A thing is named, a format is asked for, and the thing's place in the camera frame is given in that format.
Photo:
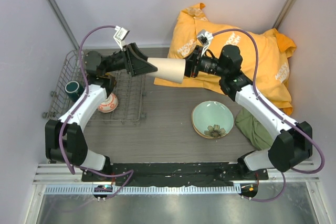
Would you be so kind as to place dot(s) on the wire dish rack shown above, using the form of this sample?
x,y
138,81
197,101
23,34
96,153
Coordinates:
x,y
129,91

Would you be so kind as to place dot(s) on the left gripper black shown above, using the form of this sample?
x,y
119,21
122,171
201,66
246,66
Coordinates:
x,y
136,62

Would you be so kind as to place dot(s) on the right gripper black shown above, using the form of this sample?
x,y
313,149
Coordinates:
x,y
192,67

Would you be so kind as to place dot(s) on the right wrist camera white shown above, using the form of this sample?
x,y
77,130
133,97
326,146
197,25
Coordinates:
x,y
205,38

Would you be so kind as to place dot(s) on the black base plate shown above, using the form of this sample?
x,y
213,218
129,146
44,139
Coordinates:
x,y
208,174

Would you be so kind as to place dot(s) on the light green flower plate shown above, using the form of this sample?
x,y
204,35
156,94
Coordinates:
x,y
212,120

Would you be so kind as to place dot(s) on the cream bird plate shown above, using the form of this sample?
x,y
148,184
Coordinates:
x,y
195,129

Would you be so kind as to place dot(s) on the beige tall cup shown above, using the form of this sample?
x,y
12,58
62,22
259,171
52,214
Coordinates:
x,y
168,69

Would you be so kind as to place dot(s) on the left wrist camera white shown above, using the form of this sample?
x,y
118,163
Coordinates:
x,y
120,35

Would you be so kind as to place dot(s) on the white orange patterned bowl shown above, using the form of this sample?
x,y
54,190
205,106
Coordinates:
x,y
109,105

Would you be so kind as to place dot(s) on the slotted cable duct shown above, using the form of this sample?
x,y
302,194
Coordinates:
x,y
106,190

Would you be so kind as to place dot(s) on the dark green mug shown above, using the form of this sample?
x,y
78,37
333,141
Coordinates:
x,y
74,90

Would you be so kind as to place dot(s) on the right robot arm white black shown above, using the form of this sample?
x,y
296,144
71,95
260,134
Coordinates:
x,y
291,144

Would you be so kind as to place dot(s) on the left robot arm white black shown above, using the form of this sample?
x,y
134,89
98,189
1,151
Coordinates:
x,y
64,138

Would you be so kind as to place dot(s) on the yellow Mickey Mouse shirt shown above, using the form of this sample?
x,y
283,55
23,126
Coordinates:
x,y
265,55

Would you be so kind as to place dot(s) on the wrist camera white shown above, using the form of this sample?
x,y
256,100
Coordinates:
x,y
205,38
120,35

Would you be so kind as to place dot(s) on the olive green cloth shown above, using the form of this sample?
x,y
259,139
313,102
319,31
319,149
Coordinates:
x,y
253,130

